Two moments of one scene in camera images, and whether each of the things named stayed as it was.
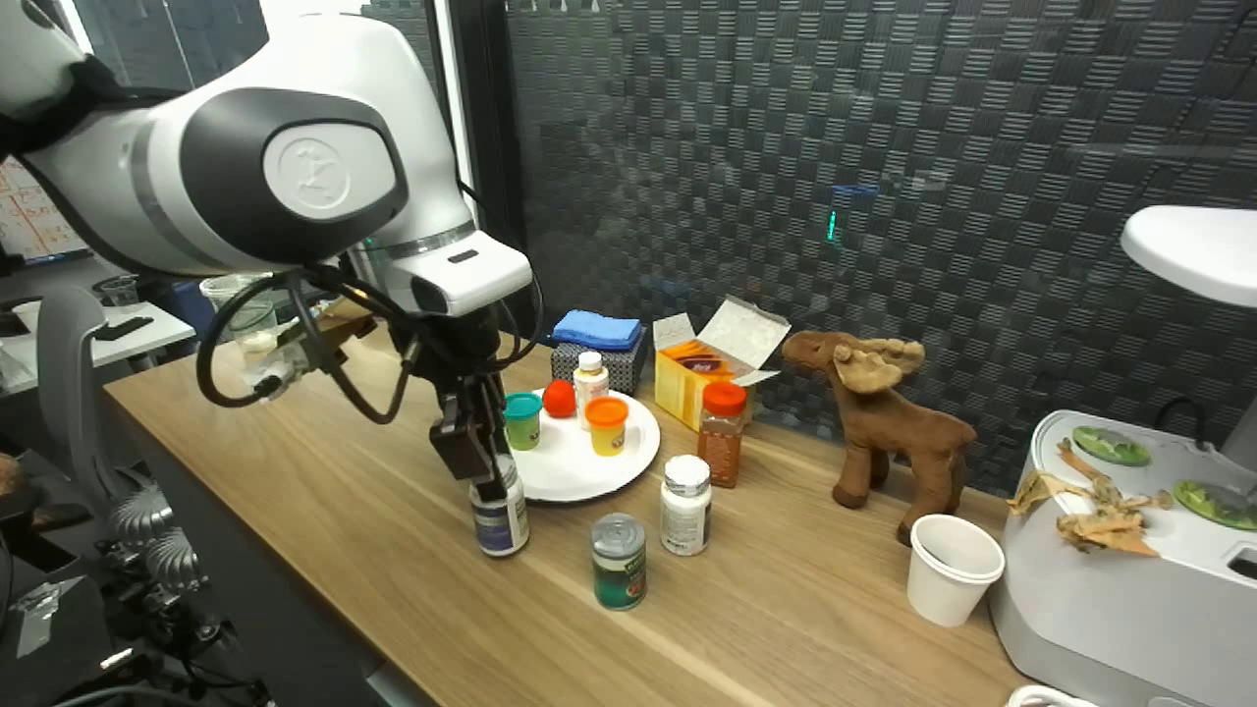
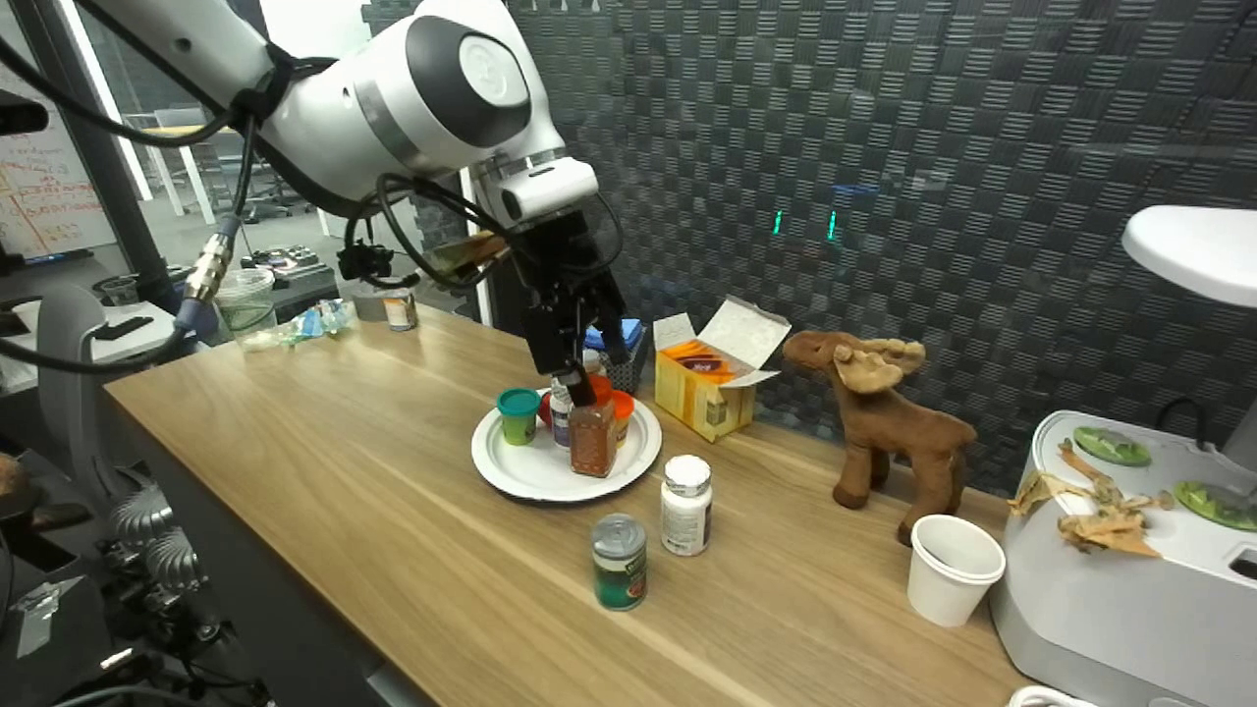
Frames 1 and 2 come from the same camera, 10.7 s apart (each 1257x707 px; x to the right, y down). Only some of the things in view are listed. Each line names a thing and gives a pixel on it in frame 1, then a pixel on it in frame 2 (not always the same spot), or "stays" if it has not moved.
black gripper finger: x=501 y=449 -> x=613 y=348
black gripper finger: x=460 y=449 -> x=556 y=343
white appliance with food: x=1129 y=563 stays
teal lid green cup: x=521 y=416 stays
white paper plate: x=571 y=471 stays
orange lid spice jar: x=719 y=430 -> x=594 y=430
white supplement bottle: x=683 y=502 stays
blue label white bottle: x=501 y=526 -> x=560 y=409
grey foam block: x=626 y=365 stays
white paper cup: x=953 y=570 stays
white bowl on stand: x=1203 y=250 stays
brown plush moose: x=885 y=430 stays
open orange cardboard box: x=733 y=350 stays
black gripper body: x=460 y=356 -> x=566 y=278
